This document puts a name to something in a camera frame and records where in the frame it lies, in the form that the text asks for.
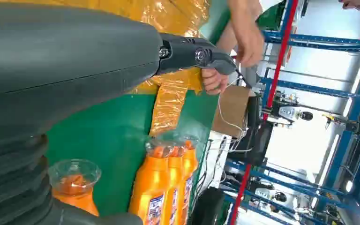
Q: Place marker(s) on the person's right hand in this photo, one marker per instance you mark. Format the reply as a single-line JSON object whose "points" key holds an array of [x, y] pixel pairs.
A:
{"points": [[212, 81]]}

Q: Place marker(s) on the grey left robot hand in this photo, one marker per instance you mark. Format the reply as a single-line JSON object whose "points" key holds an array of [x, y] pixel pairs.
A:
{"points": [[59, 56]]}

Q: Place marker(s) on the person's left hand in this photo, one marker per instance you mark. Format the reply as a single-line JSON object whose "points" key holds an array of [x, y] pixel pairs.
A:
{"points": [[248, 46]]}

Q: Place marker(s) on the orange drink bottle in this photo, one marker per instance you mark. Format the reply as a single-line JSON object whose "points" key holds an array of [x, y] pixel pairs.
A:
{"points": [[77, 198], [190, 167], [175, 180], [149, 189]]}

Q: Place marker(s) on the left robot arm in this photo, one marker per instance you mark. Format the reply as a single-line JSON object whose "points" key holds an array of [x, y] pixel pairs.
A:
{"points": [[9, 180]]}

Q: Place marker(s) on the person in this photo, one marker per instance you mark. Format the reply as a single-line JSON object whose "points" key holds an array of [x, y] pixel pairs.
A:
{"points": [[245, 18]]}

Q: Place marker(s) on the brown cardboard box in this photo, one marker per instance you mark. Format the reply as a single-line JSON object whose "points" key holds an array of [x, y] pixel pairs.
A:
{"points": [[232, 108]]}

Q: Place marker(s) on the red pole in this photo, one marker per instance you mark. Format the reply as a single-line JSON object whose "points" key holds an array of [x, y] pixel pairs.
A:
{"points": [[278, 62]]}

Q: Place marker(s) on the yellow plastic sheet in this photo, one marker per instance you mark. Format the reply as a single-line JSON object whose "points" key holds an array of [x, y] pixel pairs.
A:
{"points": [[170, 105]]}

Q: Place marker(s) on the blue metal rack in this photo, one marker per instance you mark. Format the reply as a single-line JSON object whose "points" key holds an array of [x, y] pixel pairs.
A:
{"points": [[323, 42]]}

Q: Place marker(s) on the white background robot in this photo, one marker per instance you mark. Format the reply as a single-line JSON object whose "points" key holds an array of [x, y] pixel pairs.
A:
{"points": [[270, 195], [291, 113]]}

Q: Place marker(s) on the white table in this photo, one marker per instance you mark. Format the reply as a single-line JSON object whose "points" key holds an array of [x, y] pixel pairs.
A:
{"points": [[218, 161]]}

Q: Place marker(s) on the green table mat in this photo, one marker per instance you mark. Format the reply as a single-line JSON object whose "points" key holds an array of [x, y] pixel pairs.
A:
{"points": [[114, 124]]}

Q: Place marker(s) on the black zip case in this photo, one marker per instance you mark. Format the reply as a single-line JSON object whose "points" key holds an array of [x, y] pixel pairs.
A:
{"points": [[208, 206]]}

